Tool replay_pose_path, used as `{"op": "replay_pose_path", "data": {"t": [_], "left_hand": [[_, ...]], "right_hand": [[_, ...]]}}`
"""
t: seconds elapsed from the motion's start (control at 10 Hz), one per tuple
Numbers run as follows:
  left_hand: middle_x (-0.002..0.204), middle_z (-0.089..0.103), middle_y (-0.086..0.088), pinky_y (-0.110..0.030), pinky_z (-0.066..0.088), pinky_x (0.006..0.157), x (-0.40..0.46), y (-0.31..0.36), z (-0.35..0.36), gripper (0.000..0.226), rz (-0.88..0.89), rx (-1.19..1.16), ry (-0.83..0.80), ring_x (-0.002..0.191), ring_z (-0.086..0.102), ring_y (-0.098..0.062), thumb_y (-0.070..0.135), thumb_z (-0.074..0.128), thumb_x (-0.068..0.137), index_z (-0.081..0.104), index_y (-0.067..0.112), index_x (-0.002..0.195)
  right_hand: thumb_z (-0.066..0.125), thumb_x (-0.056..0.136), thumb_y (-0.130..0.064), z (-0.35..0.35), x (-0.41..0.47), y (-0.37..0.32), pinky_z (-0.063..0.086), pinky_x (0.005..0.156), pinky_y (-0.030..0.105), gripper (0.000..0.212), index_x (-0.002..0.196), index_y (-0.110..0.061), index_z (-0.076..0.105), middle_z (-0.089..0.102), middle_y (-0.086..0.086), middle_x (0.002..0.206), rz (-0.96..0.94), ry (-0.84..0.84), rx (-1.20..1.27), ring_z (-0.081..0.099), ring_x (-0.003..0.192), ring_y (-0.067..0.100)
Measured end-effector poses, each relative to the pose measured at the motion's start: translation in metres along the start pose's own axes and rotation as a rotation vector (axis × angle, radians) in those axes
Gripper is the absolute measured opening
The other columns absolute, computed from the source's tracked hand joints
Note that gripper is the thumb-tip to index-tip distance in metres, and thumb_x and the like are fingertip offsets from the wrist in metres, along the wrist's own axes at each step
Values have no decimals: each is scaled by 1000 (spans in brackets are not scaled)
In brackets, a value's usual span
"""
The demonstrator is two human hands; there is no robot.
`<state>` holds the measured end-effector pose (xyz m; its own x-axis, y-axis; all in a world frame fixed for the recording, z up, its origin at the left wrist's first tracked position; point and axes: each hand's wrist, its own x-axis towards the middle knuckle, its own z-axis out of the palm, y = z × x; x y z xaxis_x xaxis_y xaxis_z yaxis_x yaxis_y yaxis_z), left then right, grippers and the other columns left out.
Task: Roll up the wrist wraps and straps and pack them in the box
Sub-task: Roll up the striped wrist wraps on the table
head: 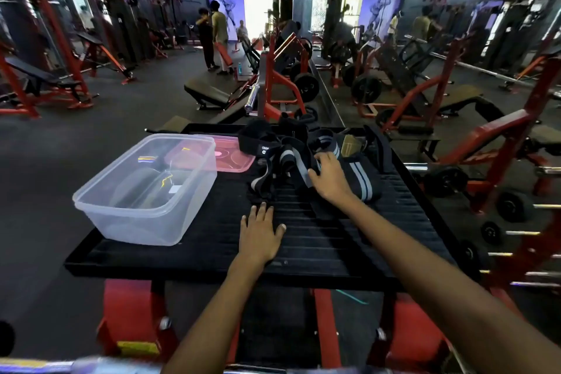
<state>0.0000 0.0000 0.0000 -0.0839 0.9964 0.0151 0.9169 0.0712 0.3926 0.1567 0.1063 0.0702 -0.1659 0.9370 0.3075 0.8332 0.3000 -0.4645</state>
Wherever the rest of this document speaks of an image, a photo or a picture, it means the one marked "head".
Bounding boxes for purple bodybuilder wall mural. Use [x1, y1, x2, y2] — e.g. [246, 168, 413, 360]
[208, 0, 246, 42]

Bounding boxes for person's right forearm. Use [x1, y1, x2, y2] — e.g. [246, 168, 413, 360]
[335, 193, 561, 374]

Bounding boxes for black wrist wrap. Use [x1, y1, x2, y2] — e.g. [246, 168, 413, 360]
[238, 118, 282, 156]
[276, 115, 310, 142]

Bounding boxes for person's left forearm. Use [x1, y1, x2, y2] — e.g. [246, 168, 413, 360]
[161, 257, 272, 374]

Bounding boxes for red plate-loaded machine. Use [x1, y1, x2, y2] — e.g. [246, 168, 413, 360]
[256, 32, 321, 124]

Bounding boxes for red incline bench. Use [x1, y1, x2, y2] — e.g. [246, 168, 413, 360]
[77, 30, 137, 85]

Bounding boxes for pink plastic lid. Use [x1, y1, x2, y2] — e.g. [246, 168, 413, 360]
[164, 135, 257, 174]

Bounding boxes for person's left hand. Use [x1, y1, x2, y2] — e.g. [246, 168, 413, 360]
[238, 202, 287, 269]

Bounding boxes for black ribbed platform tray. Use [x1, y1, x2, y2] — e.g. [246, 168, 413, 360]
[64, 123, 460, 374]

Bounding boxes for black strap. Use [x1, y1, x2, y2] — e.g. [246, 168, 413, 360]
[362, 123, 396, 176]

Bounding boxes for person's right hand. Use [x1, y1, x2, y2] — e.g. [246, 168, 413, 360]
[307, 151, 358, 208]

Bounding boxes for chrome barbell sleeve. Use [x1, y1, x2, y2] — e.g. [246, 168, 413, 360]
[244, 83, 261, 115]

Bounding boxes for red power rack with bench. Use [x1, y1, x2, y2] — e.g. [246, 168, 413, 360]
[0, 0, 95, 119]

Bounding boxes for black weight plate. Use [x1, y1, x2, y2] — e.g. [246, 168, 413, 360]
[292, 72, 321, 103]

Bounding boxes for chrome curl bar black plates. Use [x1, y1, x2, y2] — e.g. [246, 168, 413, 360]
[0, 320, 395, 374]

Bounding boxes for black cable tower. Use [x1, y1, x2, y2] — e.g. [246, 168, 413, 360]
[272, 0, 293, 37]

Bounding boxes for black weight stack machine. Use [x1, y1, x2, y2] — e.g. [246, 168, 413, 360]
[103, 0, 143, 65]

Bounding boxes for black low bench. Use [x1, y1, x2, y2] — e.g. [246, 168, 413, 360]
[183, 78, 259, 112]

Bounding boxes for large wall mirror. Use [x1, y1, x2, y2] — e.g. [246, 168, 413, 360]
[306, 0, 561, 335]

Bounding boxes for clear plastic container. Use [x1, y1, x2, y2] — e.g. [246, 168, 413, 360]
[72, 133, 219, 247]

